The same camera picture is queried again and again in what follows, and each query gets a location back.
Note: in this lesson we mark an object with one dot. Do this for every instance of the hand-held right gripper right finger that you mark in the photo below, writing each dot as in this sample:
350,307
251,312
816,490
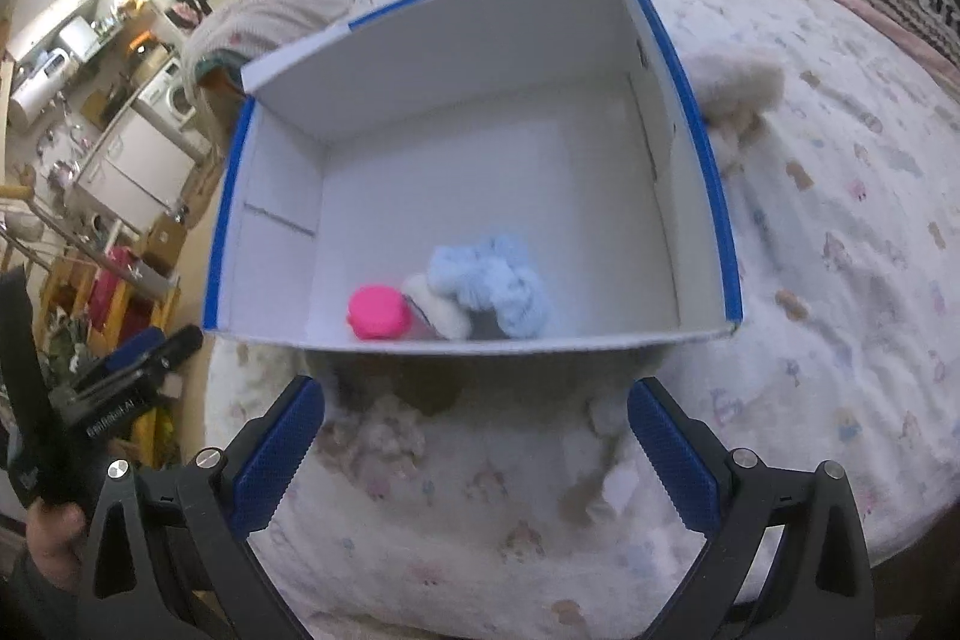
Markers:
669,454

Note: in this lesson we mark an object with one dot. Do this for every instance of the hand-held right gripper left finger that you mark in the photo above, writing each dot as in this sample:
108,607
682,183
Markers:
276,454

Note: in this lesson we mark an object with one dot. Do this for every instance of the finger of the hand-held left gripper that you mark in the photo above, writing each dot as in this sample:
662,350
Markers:
180,344
135,347

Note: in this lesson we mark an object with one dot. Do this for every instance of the white cardboard box blue trim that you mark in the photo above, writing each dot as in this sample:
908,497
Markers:
487,160

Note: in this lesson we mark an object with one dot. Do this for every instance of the person's left forearm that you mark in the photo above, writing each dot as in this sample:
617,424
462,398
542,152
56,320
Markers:
30,602

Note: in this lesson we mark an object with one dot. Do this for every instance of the person's left hand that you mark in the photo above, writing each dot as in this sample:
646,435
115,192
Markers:
56,539

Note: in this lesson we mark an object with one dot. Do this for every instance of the red bag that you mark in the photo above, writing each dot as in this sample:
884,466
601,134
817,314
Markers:
112,287

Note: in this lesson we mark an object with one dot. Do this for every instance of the yellow wooden rack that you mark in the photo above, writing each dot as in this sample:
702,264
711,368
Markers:
161,437

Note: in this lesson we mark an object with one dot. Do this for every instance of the brown cardboard box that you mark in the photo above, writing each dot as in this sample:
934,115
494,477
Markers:
165,239

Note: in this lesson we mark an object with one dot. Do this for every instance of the metal drying rack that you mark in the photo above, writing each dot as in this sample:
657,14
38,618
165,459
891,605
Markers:
75,242

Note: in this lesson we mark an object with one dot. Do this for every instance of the pink round puff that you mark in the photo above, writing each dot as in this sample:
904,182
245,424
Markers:
377,312

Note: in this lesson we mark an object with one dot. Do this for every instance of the white low cabinet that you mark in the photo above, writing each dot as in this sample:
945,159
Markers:
139,160

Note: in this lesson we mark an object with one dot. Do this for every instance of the white fluffy pompom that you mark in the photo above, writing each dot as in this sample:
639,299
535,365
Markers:
439,310

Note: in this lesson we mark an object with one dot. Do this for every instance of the light blue fluffy scrunchie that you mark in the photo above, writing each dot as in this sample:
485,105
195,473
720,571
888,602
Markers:
495,280

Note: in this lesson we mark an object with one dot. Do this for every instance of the white washing machine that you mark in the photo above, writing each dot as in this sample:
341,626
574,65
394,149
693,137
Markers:
171,93

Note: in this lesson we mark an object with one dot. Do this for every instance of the white printed blanket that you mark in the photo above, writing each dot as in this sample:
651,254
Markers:
825,250

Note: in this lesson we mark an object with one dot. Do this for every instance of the white water heater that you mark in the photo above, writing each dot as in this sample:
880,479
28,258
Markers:
34,93

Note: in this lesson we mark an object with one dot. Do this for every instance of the beige fluffy plush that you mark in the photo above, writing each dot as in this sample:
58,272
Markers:
739,85

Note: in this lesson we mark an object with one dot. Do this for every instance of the white wall cabinets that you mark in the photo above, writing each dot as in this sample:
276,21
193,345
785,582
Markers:
56,14

